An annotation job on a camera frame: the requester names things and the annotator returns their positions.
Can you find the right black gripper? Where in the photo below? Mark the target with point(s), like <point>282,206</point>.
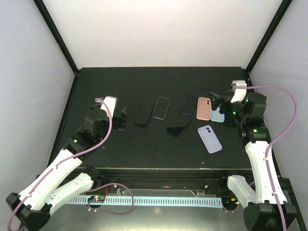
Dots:
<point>225,101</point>

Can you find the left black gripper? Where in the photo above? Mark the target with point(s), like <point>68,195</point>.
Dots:
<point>121,123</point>

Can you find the light-blue phone case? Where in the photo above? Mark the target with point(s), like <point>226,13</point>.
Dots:
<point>216,116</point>

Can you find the pink phone case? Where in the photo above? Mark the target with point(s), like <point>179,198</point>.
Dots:
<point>203,109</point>

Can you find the blue phone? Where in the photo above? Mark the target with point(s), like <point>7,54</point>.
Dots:
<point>189,105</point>

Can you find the lilac phone case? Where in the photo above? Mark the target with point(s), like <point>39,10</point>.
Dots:
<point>209,139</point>

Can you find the black phone case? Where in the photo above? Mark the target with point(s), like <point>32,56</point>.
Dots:
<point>230,120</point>

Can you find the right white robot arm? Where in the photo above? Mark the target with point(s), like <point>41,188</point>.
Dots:
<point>265,205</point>

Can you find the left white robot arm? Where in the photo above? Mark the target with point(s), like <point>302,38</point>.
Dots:
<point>34,205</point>

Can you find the left small circuit board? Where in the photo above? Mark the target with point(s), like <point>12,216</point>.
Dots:
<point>96,199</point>

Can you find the small circuit board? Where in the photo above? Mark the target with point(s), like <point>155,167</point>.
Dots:
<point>96,199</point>
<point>231,201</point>

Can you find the right small circuit board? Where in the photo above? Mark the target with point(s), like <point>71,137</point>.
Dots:
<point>231,201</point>

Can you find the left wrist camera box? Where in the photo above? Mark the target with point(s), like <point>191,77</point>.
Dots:
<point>110,102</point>

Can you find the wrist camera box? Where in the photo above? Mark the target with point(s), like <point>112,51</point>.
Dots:
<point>110,102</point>
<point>239,89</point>

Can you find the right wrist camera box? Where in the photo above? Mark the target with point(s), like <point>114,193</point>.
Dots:
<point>239,89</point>

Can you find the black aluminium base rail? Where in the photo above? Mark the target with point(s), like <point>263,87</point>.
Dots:
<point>209,181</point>

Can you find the white slotted cable duct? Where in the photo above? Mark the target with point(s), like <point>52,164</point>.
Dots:
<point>210,202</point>

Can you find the left black frame post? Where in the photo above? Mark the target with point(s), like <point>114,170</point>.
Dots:
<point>40,5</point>

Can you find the black frame post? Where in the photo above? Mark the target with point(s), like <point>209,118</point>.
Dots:
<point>281,11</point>
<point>40,5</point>

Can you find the right black frame post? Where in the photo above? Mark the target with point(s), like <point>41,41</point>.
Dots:
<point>281,11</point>

